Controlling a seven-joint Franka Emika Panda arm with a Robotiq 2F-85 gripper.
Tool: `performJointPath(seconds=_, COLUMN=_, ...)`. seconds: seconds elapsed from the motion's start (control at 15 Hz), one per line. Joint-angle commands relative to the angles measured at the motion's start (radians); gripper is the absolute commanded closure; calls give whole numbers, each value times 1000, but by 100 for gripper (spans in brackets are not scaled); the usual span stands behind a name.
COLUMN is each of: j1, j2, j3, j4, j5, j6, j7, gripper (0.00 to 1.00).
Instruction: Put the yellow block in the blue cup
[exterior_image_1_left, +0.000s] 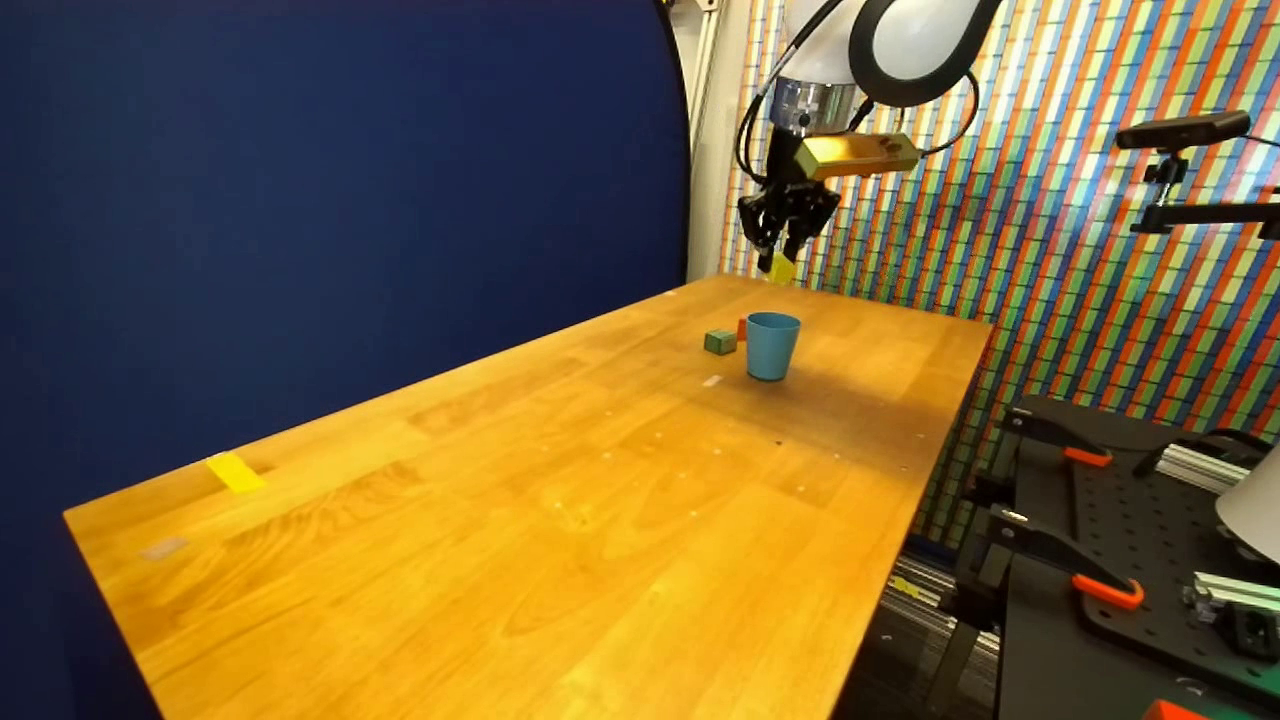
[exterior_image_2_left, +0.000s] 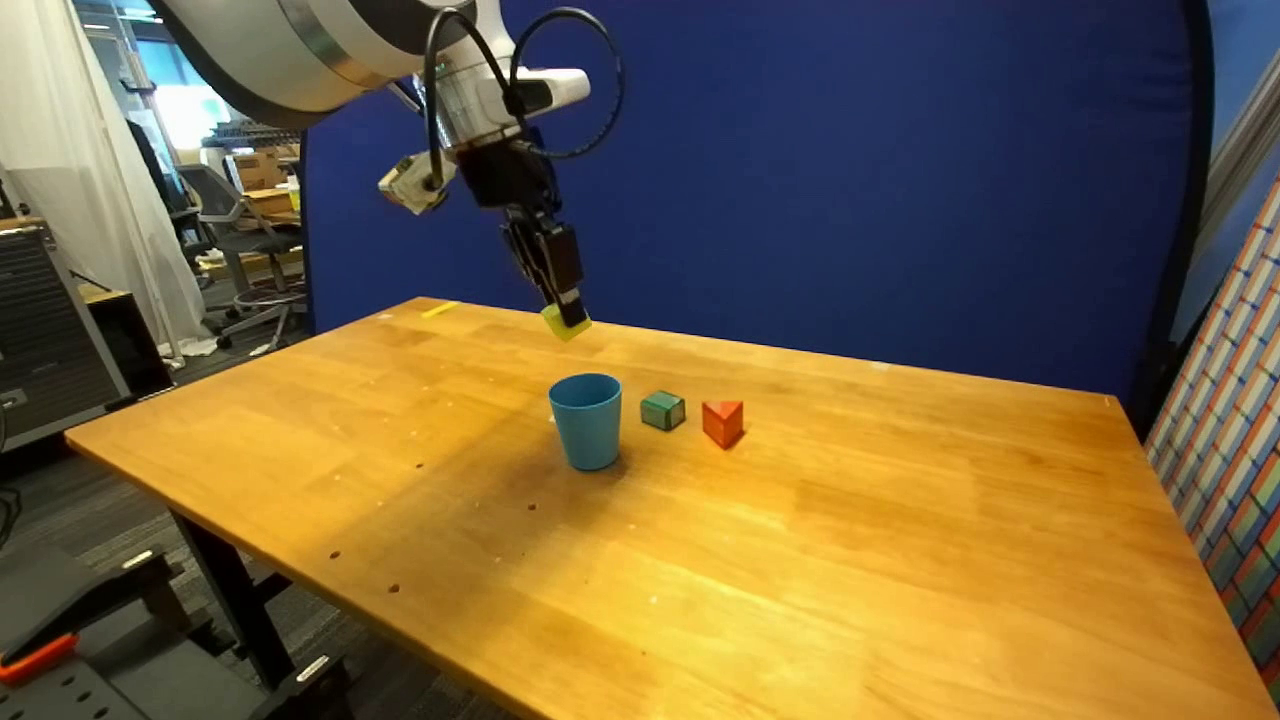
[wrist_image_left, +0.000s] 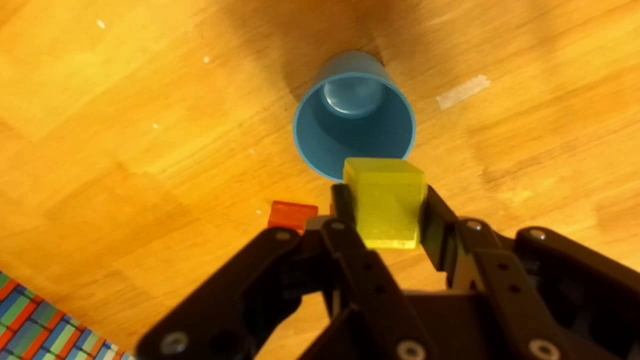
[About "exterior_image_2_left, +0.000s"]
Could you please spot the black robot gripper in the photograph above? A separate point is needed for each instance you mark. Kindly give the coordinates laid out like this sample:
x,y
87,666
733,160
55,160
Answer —
x,y
505,170

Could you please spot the yellow block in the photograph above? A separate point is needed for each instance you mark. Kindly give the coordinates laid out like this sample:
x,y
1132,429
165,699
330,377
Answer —
x,y
565,323

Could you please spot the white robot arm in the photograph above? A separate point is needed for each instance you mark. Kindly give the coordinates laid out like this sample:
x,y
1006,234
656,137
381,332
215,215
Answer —
x,y
307,46

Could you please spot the blue cup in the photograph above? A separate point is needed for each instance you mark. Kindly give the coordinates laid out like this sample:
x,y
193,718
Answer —
x,y
584,424

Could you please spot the green block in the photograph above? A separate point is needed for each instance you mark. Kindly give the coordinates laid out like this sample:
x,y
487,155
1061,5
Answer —
x,y
661,410

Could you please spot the orange triangular block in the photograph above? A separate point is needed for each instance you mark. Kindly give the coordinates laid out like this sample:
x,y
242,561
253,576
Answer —
x,y
721,424

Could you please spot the office chair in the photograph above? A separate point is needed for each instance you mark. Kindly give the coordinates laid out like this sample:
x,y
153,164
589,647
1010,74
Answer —
x,y
234,240

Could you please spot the blue backdrop screen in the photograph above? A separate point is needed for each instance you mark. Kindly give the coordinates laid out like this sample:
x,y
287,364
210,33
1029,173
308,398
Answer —
x,y
865,173

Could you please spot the black table leg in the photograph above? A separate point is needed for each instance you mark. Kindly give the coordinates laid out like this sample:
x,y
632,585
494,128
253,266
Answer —
x,y
242,585

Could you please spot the white curtain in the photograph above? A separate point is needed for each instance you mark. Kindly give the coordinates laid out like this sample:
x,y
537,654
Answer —
x,y
95,160

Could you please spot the black cabinet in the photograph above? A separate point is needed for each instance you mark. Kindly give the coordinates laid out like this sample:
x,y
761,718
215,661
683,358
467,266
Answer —
x,y
55,327

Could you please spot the black perforated mounting board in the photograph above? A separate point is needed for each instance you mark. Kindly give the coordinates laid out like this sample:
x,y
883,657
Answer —
x,y
121,683

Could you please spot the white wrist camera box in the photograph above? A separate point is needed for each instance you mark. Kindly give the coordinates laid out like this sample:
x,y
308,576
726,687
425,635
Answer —
x,y
419,180

